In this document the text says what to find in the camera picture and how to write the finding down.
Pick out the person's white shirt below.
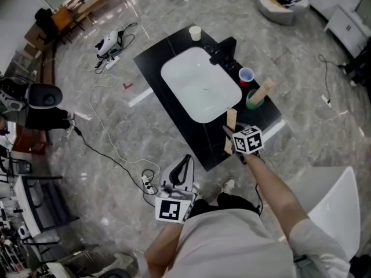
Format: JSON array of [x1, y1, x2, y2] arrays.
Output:
[[136, 208, 351, 278]]

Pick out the black white oval backpack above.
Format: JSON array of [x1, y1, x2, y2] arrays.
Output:
[[26, 83, 64, 109]]

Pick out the orange chair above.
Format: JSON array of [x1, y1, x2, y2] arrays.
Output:
[[50, 6, 73, 45]]

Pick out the grey beanbag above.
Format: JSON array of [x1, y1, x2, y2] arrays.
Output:
[[257, 0, 310, 26]]

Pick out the person's white shoe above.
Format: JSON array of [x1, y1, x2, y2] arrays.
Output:
[[221, 177, 236, 193], [191, 182, 202, 202]]

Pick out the white floor cable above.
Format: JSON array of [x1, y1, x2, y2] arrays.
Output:
[[89, 74, 161, 170]]

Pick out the wooden stick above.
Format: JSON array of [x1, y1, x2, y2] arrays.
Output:
[[223, 108, 239, 155]]

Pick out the white sink basin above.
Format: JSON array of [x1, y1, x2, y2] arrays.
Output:
[[160, 46, 243, 124]]

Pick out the black frame shelf rack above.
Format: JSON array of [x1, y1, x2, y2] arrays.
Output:
[[17, 174, 81, 237]]

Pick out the black vanity counter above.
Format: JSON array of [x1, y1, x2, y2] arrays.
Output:
[[132, 26, 282, 173]]

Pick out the brown wooden cabinet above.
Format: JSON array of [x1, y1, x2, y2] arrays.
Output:
[[11, 126, 53, 156]]

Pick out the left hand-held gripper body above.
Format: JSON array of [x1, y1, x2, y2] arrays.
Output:
[[155, 187, 198, 223]]

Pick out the white paper cup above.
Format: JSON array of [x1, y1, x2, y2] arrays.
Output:
[[188, 25, 202, 42]]

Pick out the person's right forearm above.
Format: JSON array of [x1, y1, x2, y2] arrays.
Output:
[[245, 152, 310, 243]]

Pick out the white device with black base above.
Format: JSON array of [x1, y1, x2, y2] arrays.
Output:
[[95, 30, 124, 58]]

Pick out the cardboard box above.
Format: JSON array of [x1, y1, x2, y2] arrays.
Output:
[[23, 21, 44, 57]]

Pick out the black office chair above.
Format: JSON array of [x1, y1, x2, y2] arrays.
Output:
[[34, 8, 59, 37]]

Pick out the long black floor cable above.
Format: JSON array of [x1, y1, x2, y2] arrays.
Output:
[[74, 126, 159, 208]]

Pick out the white plastic chair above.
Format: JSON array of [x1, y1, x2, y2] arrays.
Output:
[[307, 166, 365, 265]]

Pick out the green cup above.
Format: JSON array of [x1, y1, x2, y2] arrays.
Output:
[[245, 89, 266, 110]]

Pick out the red plastic cup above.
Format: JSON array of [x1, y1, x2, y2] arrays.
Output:
[[238, 67, 255, 88]]

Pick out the wooden block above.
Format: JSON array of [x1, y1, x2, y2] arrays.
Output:
[[249, 78, 275, 104]]

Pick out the black faucet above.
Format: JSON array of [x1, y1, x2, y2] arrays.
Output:
[[209, 36, 238, 66]]

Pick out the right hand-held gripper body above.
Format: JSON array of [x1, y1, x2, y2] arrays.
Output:
[[231, 125, 265, 164]]

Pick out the person's left forearm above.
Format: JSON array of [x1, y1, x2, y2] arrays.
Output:
[[143, 221, 186, 278]]

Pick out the person's black shorts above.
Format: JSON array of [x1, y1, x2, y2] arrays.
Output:
[[188, 192, 261, 218]]

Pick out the white cabinet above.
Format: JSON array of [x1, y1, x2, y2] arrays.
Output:
[[323, 4, 371, 59]]

